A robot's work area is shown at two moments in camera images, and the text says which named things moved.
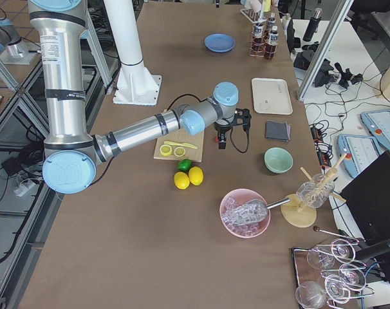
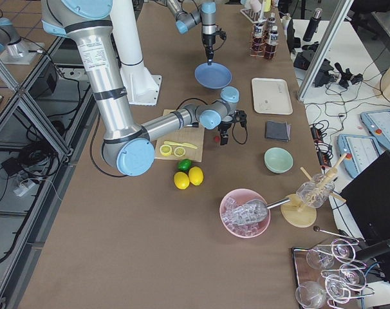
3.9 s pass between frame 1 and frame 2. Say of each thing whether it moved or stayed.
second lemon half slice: stayed
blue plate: moved
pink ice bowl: stayed
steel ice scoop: stayed
